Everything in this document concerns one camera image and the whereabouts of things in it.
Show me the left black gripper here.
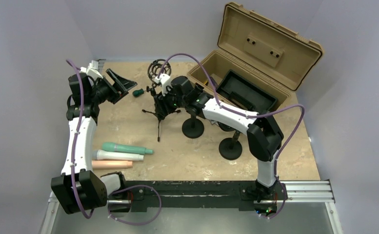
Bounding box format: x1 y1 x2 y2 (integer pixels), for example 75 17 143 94
89 69 136 105

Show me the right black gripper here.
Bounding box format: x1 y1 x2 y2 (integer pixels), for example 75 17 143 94
155 84 187 116

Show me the round base clip stand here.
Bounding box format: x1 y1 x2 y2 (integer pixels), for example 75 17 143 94
181 114 204 139

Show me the black tripod mic stand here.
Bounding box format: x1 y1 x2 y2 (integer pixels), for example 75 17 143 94
141 58 171 142

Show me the green microphone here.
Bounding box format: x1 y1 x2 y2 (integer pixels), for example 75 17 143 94
102 142 154 155

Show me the white microphone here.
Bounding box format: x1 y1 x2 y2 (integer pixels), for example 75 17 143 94
92 150 144 161

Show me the round base shock mount stand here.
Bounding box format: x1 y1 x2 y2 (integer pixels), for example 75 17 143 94
218 122 242 160

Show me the pink microphone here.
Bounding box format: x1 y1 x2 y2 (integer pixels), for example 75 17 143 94
92 160 133 170

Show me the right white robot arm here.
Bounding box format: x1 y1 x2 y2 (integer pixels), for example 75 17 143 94
147 74 283 201

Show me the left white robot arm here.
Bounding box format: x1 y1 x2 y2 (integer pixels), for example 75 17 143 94
51 69 137 214

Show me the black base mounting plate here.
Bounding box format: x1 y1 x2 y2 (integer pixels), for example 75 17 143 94
108 180 288 215

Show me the tan plastic tool case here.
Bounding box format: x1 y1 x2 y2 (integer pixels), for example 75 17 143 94
187 2 324 112

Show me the green handle screwdriver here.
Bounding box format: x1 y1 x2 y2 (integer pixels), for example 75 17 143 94
132 89 145 98

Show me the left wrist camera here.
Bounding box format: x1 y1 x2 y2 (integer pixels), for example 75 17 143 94
80 60 104 80

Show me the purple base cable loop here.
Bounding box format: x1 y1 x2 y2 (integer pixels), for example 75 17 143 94
107 184 163 227

